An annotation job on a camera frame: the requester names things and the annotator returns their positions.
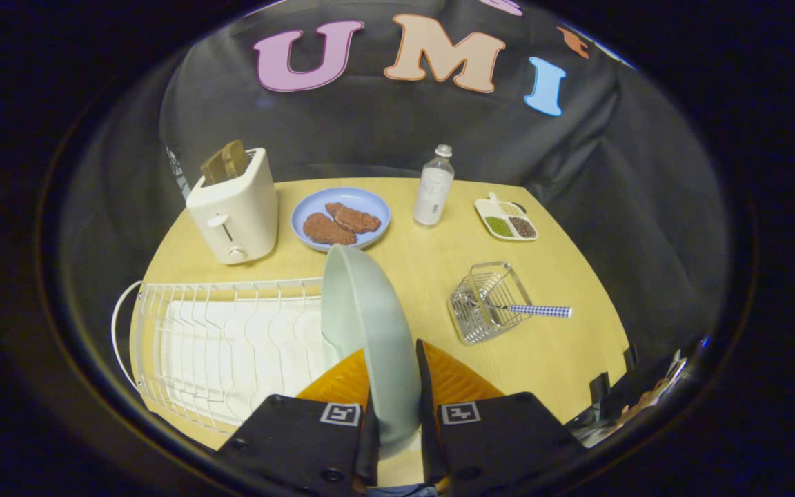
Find clear plastic water bottle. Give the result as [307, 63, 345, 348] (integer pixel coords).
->
[413, 144, 455, 227]

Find black backdrop cloth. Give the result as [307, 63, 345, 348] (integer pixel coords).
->
[59, 0, 729, 360]

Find white wire dish rack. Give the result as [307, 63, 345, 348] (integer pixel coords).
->
[111, 277, 343, 436]

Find metal wire basket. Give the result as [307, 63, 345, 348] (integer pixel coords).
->
[449, 261, 535, 345]

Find pale green plate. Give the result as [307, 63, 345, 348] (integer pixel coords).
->
[320, 244, 423, 460]

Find brown meat patty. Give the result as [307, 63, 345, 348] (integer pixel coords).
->
[325, 202, 382, 234]
[303, 213, 357, 246]

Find spoon with checked handle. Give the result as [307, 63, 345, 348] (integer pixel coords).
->
[467, 297, 572, 319]

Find brown toast slice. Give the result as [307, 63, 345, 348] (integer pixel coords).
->
[222, 140, 249, 177]
[200, 148, 230, 186]

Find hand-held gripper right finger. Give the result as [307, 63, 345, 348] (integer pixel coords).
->
[415, 338, 586, 497]

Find white toaster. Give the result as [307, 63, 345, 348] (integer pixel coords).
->
[186, 148, 279, 265]

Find dark clutter beside table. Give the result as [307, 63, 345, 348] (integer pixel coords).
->
[563, 342, 689, 446]

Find white drain tray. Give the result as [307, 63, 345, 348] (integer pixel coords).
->
[160, 297, 340, 423]

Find blue plate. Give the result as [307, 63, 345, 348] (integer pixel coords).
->
[291, 187, 391, 251]

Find white divided dish with grains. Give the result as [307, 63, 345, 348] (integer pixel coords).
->
[475, 193, 539, 242]

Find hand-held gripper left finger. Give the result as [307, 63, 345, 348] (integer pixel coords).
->
[218, 349, 380, 497]

